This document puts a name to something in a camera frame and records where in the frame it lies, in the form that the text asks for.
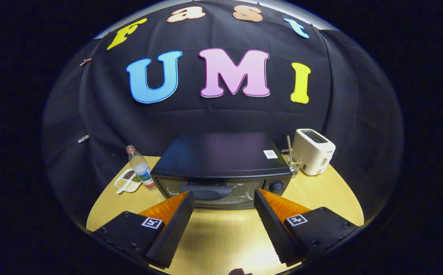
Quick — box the clear plastic water bottle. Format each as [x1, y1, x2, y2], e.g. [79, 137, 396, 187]
[126, 145, 156, 188]

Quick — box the black backdrop cloth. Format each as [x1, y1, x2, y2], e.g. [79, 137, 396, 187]
[41, 0, 404, 230]

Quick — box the wire mesh holder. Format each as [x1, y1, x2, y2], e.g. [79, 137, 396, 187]
[281, 149, 303, 177]

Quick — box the white toaster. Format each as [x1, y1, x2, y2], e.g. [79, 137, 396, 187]
[292, 128, 336, 176]

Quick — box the white divided snack dish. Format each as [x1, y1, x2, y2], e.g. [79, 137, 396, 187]
[114, 168, 142, 194]

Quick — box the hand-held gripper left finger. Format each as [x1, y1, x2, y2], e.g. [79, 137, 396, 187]
[91, 190, 195, 269]

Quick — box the black toaster oven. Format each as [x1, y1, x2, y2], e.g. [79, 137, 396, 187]
[150, 132, 293, 210]

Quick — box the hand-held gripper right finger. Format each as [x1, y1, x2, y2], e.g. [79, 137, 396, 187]
[254, 188, 360, 267]

